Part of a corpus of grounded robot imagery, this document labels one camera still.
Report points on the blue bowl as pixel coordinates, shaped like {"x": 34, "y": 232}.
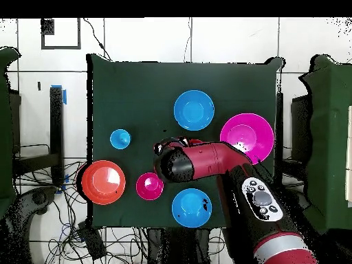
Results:
{"x": 194, "y": 110}
{"x": 191, "y": 207}

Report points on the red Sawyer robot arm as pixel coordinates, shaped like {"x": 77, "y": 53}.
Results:
{"x": 209, "y": 159}

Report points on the small magenta bowl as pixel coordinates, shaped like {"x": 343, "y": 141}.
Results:
{"x": 150, "y": 187}

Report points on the blue cup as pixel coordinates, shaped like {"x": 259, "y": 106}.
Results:
{"x": 119, "y": 139}

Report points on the dark green tablecloth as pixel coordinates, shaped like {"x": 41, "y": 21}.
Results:
{"x": 137, "y": 96}

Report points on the large pink bowl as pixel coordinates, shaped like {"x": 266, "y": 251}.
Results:
{"x": 247, "y": 129}

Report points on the large orange bowl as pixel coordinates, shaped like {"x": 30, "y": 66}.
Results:
{"x": 103, "y": 183}

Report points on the black stand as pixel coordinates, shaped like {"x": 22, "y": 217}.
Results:
{"x": 299, "y": 123}
{"x": 56, "y": 123}

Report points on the black power brick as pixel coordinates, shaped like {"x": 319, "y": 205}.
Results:
{"x": 92, "y": 243}

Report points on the green cloth covered table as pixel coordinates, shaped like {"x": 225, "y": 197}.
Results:
{"x": 330, "y": 137}
{"x": 5, "y": 137}

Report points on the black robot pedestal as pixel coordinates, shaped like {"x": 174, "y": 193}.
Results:
{"x": 178, "y": 247}

